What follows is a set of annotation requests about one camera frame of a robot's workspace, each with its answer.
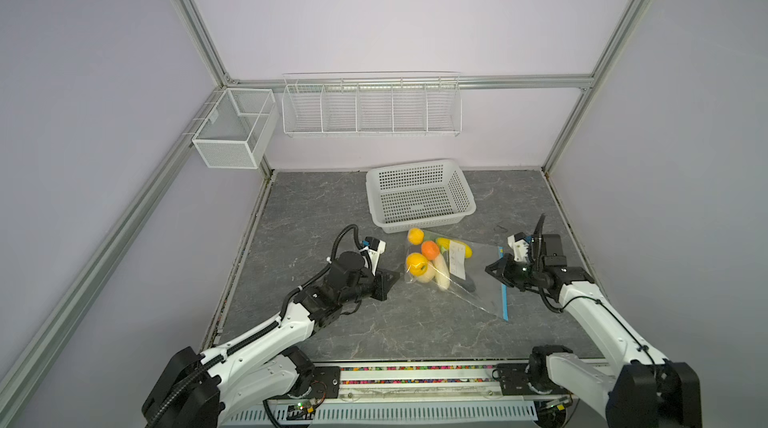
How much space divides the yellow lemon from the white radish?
7 cm

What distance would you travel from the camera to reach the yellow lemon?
825 millimetres

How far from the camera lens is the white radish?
2.88 ft
